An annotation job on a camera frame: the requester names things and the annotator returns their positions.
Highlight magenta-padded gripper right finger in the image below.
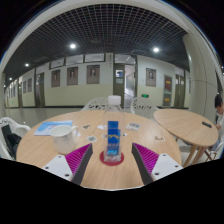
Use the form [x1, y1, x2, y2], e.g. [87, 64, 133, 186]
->
[130, 142, 184, 186]

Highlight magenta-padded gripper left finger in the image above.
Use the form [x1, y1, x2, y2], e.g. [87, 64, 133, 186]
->
[41, 142, 95, 187]

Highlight clear blue-labelled water bottle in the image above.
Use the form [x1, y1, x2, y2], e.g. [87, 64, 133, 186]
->
[102, 94, 126, 164]

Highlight white marbled mug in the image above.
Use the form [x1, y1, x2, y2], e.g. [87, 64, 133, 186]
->
[49, 124, 81, 155]

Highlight small card with brown marks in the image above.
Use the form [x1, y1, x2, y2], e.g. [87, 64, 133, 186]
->
[153, 134, 166, 143]

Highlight light blue booklet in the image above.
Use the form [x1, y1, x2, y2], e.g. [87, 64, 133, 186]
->
[33, 119, 74, 137]

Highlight picture card with dark print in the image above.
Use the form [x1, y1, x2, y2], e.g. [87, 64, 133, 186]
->
[85, 135, 99, 144]

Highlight round wooden side table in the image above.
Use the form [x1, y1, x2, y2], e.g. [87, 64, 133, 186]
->
[152, 108, 220, 168]

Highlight flat round red coaster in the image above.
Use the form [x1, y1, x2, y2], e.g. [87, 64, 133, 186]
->
[99, 150, 126, 167]

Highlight large white picture card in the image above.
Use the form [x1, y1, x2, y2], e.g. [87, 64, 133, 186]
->
[125, 122, 142, 132]

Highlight black bag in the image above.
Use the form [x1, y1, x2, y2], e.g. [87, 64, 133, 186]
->
[1, 124, 23, 160]

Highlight white plastic armchair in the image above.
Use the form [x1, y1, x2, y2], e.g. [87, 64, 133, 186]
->
[0, 116, 32, 161]

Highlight white lattice plastic chair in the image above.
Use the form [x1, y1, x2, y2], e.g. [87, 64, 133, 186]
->
[130, 96, 160, 120]
[81, 96, 110, 112]

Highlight person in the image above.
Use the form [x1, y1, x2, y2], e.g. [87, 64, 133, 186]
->
[212, 93, 224, 152]

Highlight round ceiling lights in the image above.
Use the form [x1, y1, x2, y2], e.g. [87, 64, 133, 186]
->
[23, 42, 161, 68]

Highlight red wall poster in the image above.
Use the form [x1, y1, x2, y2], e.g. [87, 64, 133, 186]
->
[163, 75, 173, 93]

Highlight framed wall portraits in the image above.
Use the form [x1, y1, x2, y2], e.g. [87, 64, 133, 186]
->
[21, 64, 158, 95]

